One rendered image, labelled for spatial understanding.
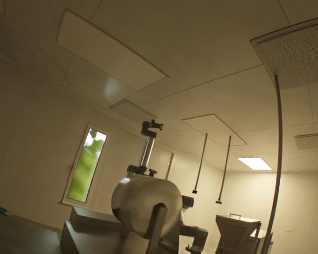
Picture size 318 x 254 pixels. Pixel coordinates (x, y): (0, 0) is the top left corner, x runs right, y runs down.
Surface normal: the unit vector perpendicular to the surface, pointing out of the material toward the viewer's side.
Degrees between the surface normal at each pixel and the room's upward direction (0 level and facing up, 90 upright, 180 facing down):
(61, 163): 90
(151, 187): 90
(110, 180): 90
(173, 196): 90
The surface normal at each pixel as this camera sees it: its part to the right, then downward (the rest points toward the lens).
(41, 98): 0.62, -0.11
